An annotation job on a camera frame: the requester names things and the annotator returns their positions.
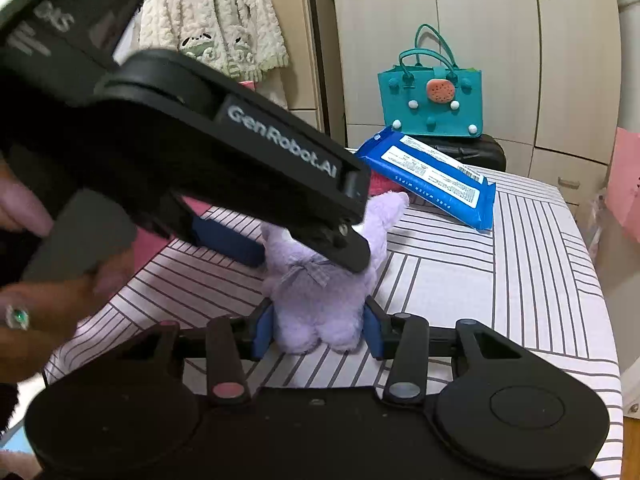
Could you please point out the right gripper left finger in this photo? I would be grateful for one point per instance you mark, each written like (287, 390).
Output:
(260, 329)

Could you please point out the cream knitted cardigan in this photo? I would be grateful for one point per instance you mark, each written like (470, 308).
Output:
(240, 38)

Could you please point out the teal felt handbag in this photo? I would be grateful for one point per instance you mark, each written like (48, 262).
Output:
(428, 94)

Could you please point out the striped white tablecloth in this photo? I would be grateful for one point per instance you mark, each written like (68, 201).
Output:
(529, 278)

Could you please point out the beige wardrobe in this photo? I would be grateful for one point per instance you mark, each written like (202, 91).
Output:
(551, 75)

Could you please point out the blue wet wipes pack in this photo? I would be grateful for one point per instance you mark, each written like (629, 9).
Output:
(439, 179)

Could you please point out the red fluffy plush ball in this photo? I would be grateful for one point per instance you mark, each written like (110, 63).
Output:
(380, 185)

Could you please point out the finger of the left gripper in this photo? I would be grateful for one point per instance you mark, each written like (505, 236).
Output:
(213, 235)
(339, 242)

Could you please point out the person's left hand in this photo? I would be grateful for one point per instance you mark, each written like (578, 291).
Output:
(54, 308)

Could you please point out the purple plush cat toy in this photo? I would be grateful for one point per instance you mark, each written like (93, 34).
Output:
(315, 300)

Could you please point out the black suitcase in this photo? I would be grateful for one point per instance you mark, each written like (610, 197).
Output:
(483, 151)

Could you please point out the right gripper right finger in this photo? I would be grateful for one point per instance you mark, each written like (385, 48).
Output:
(376, 329)

